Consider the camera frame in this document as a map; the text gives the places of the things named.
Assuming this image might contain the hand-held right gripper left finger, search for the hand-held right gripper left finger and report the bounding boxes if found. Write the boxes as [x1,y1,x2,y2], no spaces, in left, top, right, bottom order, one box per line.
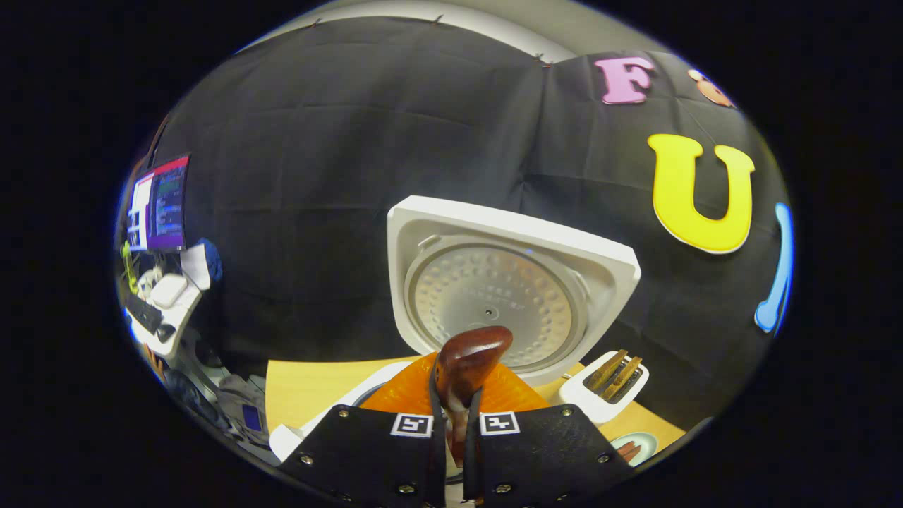
[275,353,449,508]

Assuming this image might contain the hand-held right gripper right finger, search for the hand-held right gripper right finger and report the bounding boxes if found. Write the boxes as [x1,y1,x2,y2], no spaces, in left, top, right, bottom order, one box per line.
[462,360,636,508]

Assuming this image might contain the brown wooden spoon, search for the brown wooden spoon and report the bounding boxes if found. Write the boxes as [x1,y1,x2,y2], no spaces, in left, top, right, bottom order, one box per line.
[432,326,515,467]

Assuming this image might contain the white rice cooker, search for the white rice cooker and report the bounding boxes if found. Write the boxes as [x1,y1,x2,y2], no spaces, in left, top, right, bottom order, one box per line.
[268,195,642,464]

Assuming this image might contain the white toaster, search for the white toaster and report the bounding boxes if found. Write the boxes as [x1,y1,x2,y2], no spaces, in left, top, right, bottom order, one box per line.
[561,349,651,425]

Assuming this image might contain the pale green plate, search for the pale green plate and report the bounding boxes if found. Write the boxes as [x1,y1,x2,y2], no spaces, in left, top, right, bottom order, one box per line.
[610,432,660,468]

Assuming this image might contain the brown toast slice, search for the brown toast slice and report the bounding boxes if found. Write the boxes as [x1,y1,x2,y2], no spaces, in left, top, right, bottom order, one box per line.
[588,349,629,393]
[600,356,645,404]

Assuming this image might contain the grey device with blue screen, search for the grey device with blue screen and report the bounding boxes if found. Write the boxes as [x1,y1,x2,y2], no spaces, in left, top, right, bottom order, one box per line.
[215,374,273,447]

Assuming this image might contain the white office desk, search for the white office desk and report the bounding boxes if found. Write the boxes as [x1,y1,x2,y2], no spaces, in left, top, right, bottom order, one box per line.
[125,279,206,362]

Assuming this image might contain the blue cloth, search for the blue cloth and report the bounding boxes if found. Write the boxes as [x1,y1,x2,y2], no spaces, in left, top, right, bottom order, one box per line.
[195,238,224,284]

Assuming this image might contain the small white box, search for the small white box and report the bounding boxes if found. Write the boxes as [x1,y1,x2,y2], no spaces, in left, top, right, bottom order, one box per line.
[151,274,189,309]

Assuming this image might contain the black keyboard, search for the black keyboard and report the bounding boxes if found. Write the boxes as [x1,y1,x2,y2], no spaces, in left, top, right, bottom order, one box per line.
[125,293,165,335]

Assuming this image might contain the black backdrop cloth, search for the black backdrop cloth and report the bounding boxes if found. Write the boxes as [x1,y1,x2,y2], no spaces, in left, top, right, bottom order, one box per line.
[152,16,794,433]

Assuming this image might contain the computer monitor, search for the computer monitor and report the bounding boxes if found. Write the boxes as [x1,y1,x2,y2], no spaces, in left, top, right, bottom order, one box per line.
[127,154,192,254]

